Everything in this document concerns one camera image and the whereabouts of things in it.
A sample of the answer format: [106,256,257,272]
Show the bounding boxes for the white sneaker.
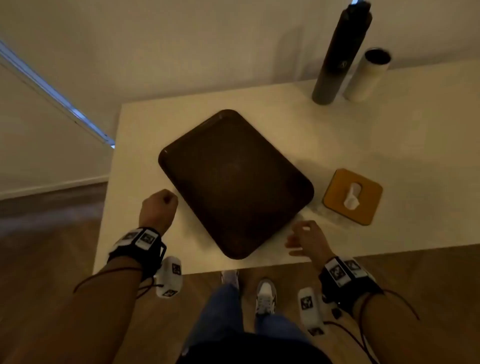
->
[220,269,240,292]
[255,278,278,316]

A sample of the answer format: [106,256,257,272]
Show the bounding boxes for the person's right leg in jeans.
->
[254,312,313,346]

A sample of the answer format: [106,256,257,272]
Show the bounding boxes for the white tumbler with dark rim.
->
[343,47,392,103]

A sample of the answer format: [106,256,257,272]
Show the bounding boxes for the thin dark right wrist cable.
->
[323,288,421,364]

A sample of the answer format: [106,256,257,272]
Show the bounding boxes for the white right sneaker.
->
[255,278,278,316]

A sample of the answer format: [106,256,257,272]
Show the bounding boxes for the black right wristband with markers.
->
[318,256,384,316]

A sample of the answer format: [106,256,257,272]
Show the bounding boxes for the person's dark shirt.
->
[175,331,334,364]

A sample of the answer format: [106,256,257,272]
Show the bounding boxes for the person's left hand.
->
[138,189,179,236]

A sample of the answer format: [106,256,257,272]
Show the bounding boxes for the person's left leg in jeans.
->
[183,283,257,355]

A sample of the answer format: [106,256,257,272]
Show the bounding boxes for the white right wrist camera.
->
[298,287,326,337]

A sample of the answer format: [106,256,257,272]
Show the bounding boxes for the thin dark wrist cable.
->
[73,266,164,300]
[323,288,421,364]

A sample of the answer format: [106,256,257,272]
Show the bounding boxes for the white left sneaker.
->
[220,269,240,292]

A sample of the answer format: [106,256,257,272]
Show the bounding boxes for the dark brown serving tray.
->
[158,109,315,260]

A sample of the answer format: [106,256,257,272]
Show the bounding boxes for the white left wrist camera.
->
[155,256,184,299]

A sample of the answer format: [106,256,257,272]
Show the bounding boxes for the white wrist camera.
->
[155,256,184,299]
[298,287,326,337]

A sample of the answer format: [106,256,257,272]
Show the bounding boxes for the white baseboard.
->
[0,175,110,201]

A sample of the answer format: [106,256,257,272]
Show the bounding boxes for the tall black bottle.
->
[311,0,373,106]

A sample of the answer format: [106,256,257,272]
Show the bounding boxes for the person's right hand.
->
[284,220,337,271]

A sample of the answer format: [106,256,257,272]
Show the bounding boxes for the black wristband with markers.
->
[107,226,168,281]
[318,256,384,316]

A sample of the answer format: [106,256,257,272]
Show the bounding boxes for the person's leg in jeans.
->
[254,312,313,346]
[183,283,257,355]

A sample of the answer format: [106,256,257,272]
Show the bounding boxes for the black left wristband with markers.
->
[107,226,168,281]

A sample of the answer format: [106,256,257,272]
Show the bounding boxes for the tissue box with wooden lid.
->
[313,168,384,227]

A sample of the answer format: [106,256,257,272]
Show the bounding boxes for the thin dark left wrist cable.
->
[73,266,164,300]

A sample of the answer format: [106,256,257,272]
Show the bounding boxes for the person's left forearm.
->
[0,257,145,364]

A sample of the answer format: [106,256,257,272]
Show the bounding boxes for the person's right forearm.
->
[352,292,480,364]

